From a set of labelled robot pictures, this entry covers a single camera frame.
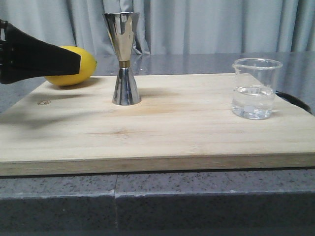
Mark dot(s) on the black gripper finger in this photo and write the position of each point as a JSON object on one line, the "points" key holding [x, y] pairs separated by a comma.
{"points": [[23, 56]]}

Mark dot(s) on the steel double jigger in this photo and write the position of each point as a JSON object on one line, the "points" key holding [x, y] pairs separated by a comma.
{"points": [[121, 28]]}

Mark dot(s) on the clear glass beaker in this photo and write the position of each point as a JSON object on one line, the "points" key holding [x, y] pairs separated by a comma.
{"points": [[254, 90]]}

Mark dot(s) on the yellow lemon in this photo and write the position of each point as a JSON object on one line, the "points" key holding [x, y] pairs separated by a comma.
{"points": [[87, 67]]}

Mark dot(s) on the grey curtain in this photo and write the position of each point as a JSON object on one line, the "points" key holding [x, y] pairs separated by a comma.
{"points": [[176, 27]]}

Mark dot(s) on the wooden cutting board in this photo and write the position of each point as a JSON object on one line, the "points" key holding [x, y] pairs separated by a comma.
{"points": [[183, 122]]}

